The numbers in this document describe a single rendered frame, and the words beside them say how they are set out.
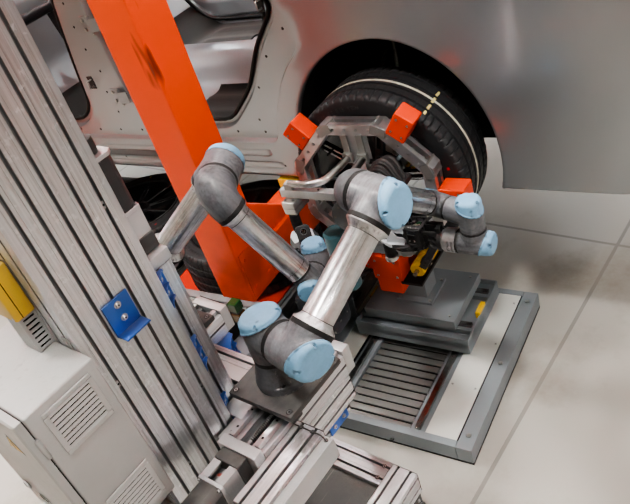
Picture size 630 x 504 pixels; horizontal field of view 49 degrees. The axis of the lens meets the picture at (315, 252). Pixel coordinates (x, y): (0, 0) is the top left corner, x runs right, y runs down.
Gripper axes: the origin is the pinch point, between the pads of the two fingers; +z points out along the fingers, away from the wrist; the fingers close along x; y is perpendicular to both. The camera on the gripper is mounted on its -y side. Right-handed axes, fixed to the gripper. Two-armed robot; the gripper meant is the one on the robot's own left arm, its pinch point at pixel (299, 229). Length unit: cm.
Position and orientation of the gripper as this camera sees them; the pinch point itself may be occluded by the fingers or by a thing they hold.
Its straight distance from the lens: 239.3
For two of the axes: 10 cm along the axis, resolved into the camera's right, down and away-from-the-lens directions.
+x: 9.3, -3.7, 0.7
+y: 2.6, 7.8, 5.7
